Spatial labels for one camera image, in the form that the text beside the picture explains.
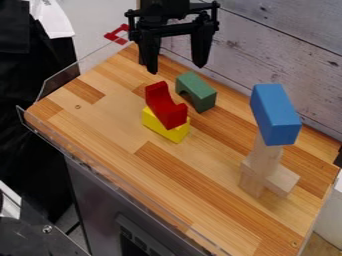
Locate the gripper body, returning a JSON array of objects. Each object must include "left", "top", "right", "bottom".
[{"left": 122, "top": 0, "right": 222, "bottom": 41}]

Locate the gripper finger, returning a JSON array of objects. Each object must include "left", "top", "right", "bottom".
[
  {"left": 134, "top": 20, "right": 163, "bottom": 75},
  {"left": 189, "top": 11, "right": 217, "bottom": 69}
]

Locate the green arch block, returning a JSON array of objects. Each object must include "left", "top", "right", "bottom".
[{"left": 173, "top": 71, "right": 220, "bottom": 114}]

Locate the red arch block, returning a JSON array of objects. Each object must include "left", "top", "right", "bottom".
[{"left": 144, "top": 80, "right": 190, "bottom": 131}]

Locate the yellow block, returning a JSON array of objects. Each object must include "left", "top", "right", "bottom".
[{"left": 140, "top": 106, "right": 192, "bottom": 145}]

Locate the blue block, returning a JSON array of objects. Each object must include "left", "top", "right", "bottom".
[{"left": 248, "top": 83, "right": 304, "bottom": 147}]

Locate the plain wooden arch block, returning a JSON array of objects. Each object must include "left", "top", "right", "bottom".
[{"left": 237, "top": 158, "right": 302, "bottom": 200}]

